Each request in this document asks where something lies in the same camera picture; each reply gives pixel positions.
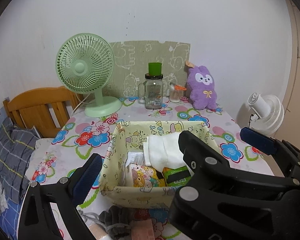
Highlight green plastic cup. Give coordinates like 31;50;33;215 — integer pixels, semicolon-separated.
148;62;162;76

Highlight yellow cartoon tissue pack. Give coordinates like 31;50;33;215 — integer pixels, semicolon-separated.
123;164;166;188

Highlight purple plush bunny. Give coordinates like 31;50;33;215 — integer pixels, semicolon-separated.
187;66;217;110

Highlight glass mason jar mug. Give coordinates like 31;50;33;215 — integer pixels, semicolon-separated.
138;73;164;110

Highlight green tissue pack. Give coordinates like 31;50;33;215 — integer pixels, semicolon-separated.
162;166;192;187

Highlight grey drawstring pouch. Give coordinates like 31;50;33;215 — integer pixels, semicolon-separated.
78;205;132;239

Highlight pink item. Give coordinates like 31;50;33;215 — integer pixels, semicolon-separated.
130;219;155;240

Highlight green desk fan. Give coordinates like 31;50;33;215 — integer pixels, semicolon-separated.
56;33;122;118

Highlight white standing fan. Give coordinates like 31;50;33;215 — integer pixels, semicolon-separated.
248;93;285;136

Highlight yellow cartoon fabric storage box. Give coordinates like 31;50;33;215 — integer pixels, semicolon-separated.
99;121;219;209

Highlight floral tablecloth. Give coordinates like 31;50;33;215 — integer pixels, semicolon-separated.
26;97;272;239

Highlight beige cloth roll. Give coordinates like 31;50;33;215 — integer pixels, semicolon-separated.
89;224;111;240

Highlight white towel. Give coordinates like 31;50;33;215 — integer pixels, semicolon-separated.
143;132;186;172

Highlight grey plaid pillow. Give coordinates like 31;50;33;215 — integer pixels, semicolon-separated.
0;117;39;204

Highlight cotton swab jar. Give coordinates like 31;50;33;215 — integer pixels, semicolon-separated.
169;83;185;103

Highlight grey-green cartoon board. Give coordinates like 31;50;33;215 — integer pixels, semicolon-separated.
102;41;191;98

